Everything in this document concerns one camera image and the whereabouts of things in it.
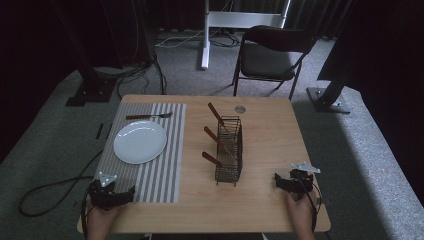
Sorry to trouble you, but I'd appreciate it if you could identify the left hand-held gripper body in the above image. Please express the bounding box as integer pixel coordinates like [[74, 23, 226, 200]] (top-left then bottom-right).
[[87, 171, 125, 211]]

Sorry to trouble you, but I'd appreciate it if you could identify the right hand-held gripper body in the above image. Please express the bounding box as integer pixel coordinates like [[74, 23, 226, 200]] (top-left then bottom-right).
[[288, 161, 322, 198]]

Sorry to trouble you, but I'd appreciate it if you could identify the person's left hand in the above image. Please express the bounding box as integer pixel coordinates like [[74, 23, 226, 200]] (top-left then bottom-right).
[[85, 197, 124, 232]]

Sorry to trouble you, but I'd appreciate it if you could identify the person's right hand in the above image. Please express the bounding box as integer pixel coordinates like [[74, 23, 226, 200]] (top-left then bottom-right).
[[285, 190, 318, 232]]

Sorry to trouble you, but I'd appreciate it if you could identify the grey striped placemat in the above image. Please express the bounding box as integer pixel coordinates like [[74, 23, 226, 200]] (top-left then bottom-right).
[[93, 102, 187, 204]]

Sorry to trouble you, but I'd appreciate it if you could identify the white round plate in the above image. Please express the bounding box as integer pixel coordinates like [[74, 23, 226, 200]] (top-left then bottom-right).
[[113, 120, 168, 165]]

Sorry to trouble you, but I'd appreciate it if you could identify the black folding chair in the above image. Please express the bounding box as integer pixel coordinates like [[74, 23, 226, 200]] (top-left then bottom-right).
[[231, 24, 317, 101]]

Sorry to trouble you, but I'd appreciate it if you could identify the dark curtain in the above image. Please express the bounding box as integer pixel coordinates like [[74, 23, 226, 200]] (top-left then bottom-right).
[[0, 0, 152, 164], [316, 0, 424, 204]]

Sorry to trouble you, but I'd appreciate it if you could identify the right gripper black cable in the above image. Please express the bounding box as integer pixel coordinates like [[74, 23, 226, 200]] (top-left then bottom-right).
[[298, 179, 323, 233]]

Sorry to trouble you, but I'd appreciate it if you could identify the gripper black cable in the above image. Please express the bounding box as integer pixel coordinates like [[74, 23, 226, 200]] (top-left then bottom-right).
[[298, 179, 323, 233], [80, 195, 92, 240]]

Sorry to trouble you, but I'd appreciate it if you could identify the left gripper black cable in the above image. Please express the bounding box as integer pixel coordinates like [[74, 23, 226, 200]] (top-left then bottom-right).
[[80, 195, 92, 240]]

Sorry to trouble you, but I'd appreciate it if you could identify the black floor cable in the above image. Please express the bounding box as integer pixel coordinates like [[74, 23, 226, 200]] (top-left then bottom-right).
[[17, 149, 105, 218]]

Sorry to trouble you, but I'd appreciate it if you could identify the black wire cutlery rack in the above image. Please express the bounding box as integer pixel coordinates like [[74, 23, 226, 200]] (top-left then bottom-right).
[[214, 115, 244, 187]]

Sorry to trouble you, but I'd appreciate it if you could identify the wooden-handled utensil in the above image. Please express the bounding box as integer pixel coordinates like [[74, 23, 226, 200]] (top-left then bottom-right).
[[201, 151, 234, 172], [207, 102, 234, 134], [203, 125, 236, 158]]

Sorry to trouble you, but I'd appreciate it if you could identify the wooden-handled fork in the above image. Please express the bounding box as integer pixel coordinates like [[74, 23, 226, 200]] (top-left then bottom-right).
[[125, 111, 174, 121]]

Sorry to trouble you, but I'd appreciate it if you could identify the black stand with base plate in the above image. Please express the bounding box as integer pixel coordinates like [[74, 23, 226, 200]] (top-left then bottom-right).
[[49, 0, 117, 108], [305, 66, 355, 115]]

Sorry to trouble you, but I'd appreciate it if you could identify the bundle of black cables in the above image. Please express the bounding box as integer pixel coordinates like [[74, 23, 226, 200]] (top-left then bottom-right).
[[93, 49, 168, 100]]

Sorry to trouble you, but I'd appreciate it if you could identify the white floor cable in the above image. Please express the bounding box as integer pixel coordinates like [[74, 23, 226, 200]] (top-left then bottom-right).
[[155, 29, 205, 48]]

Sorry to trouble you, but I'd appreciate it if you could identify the white desk frame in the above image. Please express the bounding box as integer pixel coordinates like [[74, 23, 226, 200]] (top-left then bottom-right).
[[200, 0, 293, 71]]

